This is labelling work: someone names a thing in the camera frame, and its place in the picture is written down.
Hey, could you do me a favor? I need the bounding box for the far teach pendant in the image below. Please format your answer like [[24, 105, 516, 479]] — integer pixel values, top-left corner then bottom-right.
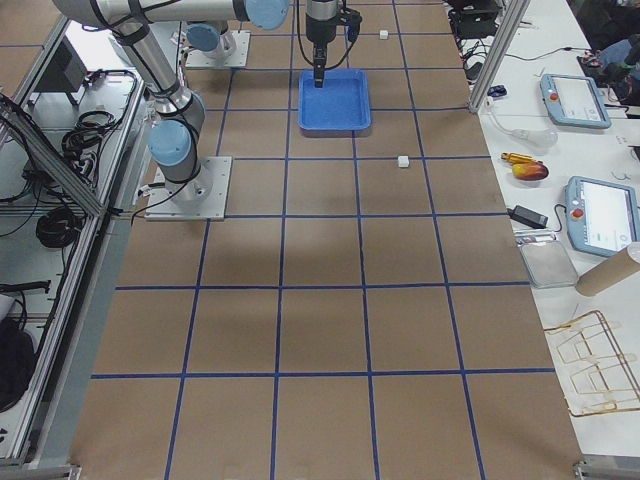
[[539, 74, 611, 130]]

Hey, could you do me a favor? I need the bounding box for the near teach pendant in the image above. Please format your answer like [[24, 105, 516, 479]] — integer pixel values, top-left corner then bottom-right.
[[565, 176, 639, 257]]

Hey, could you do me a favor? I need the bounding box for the blue plastic tray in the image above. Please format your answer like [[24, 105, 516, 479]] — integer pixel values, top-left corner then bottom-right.
[[298, 68, 371, 131]]

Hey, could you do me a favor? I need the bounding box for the gold wire rack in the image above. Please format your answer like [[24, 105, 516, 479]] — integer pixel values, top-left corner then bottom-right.
[[544, 310, 639, 418]]

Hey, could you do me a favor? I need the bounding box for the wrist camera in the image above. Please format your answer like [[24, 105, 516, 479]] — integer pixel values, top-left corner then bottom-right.
[[342, 8, 362, 44]]

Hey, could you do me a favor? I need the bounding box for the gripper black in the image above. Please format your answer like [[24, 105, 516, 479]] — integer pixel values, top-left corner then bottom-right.
[[305, 14, 333, 88]]

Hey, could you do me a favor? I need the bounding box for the black power adapter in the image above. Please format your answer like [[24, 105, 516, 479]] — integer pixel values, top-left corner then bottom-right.
[[507, 205, 548, 229]]

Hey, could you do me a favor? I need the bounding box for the teach pendant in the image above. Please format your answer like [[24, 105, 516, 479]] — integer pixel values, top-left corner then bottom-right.
[[565, 176, 639, 257], [539, 74, 611, 130]]

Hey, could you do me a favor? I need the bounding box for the cardboard tube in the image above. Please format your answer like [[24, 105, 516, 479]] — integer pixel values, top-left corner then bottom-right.
[[575, 242, 639, 297]]

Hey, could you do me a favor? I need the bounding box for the clear plastic lidded box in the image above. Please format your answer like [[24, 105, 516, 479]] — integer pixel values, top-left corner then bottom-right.
[[519, 241, 578, 289]]

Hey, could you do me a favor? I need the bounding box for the clear light bulb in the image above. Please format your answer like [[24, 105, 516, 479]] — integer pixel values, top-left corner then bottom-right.
[[509, 129, 558, 149]]

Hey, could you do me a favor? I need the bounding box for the mango fruit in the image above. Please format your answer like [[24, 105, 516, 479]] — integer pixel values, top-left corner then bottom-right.
[[511, 161, 549, 181]]

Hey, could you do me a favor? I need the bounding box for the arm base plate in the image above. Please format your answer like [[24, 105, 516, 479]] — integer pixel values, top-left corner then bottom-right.
[[144, 156, 233, 221], [186, 24, 250, 69]]

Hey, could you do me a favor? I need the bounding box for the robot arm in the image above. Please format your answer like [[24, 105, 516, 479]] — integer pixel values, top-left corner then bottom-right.
[[186, 1, 362, 88], [54, 1, 289, 219]]

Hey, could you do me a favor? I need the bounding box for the aluminium frame post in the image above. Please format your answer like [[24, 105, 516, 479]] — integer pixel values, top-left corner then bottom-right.
[[468, 0, 530, 113]]

